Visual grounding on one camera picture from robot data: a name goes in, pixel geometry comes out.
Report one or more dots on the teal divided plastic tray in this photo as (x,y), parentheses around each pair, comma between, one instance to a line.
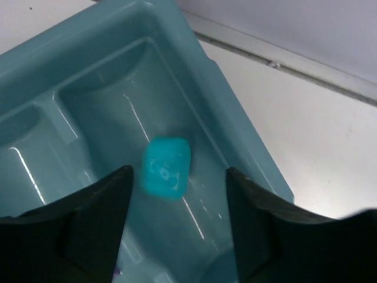
(87,96)

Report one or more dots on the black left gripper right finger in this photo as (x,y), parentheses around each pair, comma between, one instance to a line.
(277,241)

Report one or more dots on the teal rounded lego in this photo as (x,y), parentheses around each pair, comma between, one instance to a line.
(166,167)

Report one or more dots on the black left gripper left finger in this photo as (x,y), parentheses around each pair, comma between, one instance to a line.
(74,239)

